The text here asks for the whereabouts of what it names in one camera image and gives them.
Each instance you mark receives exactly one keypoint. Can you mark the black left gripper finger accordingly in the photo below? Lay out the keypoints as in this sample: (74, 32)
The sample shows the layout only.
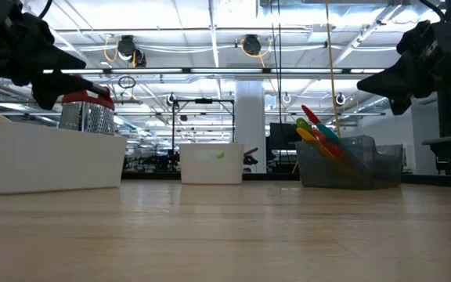
(57, 60)
(53, 88)

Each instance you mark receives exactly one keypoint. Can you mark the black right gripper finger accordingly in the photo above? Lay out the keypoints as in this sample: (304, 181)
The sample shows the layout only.
(397, 78)
(399, 105)

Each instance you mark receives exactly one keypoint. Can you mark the grey translucent plastic bin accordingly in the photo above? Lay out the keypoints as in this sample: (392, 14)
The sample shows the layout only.
(366, 168)

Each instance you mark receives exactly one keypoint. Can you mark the blue silicone spatula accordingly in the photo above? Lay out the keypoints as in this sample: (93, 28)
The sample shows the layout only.
(327, 132)

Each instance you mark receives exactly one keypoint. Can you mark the orange silicone spatula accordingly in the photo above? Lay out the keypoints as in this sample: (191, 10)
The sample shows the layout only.
(329, 148)

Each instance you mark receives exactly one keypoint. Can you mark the green silicone spatula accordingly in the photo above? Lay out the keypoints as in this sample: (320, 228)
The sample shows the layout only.
(304, 124)

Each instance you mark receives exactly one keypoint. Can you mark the yellow silicone spatula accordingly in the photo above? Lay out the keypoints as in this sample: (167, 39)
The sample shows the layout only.
(305, 134)

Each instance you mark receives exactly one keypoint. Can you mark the frosted white plastic bin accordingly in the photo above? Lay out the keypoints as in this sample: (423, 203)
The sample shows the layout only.
(45, 156)

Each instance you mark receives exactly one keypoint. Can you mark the dark background screen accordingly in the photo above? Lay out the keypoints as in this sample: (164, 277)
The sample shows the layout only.
(280, 137)

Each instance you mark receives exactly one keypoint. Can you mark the white square pillar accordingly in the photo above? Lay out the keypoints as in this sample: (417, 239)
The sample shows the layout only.
(251, 125)

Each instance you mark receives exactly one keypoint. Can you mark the long light bar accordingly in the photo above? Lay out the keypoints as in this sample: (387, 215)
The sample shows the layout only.
(229, 71)

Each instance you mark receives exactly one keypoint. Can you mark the glossy white plastic bin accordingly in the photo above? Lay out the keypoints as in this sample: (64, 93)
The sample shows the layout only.
(210, 172)

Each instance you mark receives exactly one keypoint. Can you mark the black aluminium rig frame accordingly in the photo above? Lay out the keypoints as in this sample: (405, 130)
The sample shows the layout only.
(437, 181)

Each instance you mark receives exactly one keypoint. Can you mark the black frame stand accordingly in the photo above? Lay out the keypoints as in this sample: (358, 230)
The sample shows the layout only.
(203, 100)

